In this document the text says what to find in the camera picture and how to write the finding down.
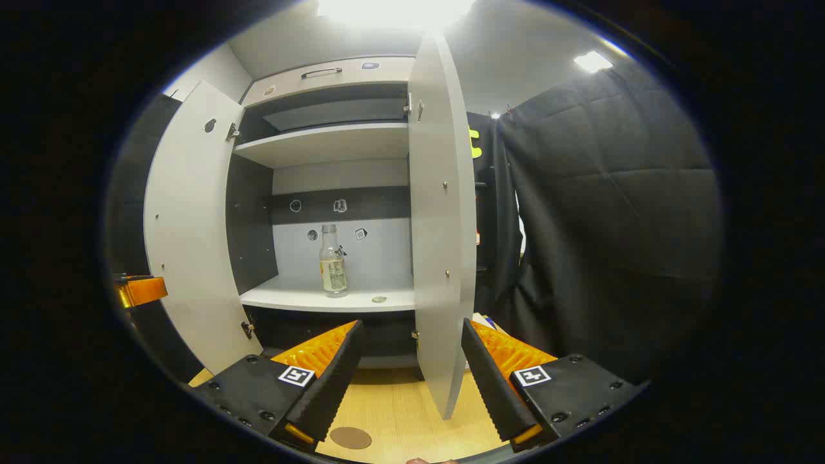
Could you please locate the black backdrop cloth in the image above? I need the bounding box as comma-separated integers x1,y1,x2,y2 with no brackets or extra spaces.
105,64,721,387

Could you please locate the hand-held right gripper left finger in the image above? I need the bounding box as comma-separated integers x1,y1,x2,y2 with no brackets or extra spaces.
187,319,365,453

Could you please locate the grey cabinet door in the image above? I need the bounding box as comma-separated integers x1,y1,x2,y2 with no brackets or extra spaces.
407,29,478,420
142,80,264,376

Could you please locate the ceiling light panel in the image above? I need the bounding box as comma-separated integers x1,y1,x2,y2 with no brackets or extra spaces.
316,0,476,30
573,50,614,73

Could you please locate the grey cabinet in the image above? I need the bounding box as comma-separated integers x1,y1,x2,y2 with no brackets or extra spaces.
226,55,421,371

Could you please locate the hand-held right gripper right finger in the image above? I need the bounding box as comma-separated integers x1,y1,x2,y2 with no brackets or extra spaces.
461,318,647,454

